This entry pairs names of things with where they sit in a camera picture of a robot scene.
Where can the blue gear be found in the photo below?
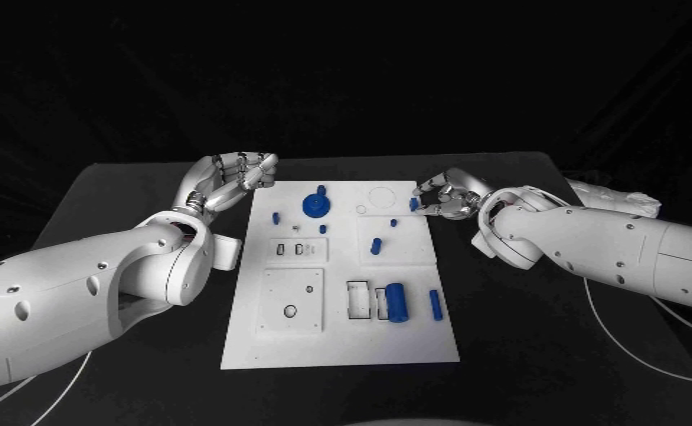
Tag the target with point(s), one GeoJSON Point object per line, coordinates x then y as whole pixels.
{"type": "Point", "coordinates": [316, 204]}

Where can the blue plug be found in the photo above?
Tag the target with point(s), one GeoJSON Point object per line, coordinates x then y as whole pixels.
{"type": "Point", "coordinates": [414, 204]}

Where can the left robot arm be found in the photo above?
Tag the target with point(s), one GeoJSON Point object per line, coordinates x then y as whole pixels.
{"type": "Point", "coordinates": [69, 283]}

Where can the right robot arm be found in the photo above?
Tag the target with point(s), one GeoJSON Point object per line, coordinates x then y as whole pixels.
{"type": "Point", "coordinates": [588, 242]}

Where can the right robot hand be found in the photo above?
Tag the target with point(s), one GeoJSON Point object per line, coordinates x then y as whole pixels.
{"type": "Point", "coordinates": [451, 197]}

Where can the large blue cylinder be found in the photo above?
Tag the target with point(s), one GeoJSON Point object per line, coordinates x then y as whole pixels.
{"type": "Point", "coordinates": [396, 302]}

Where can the blue short cylinder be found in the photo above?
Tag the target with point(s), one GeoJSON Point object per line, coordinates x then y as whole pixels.
{"type": "Point", "coordinates": [375, 246]}

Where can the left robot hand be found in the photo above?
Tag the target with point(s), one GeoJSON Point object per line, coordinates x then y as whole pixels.
{"type": "Point", "coordinates": [238, 174]}

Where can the long thin blue cylinder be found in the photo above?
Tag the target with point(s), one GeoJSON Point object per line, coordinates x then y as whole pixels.
{"type": "Point", "coordinates": [435, 305]}

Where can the crumpled white cloth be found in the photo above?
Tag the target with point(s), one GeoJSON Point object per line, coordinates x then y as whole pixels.
{"type": "Point", "coordinates": [615, 199]}

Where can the white task board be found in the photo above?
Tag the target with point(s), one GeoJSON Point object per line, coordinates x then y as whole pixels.
{"type": "Point", "coordinates": [340, 276]}

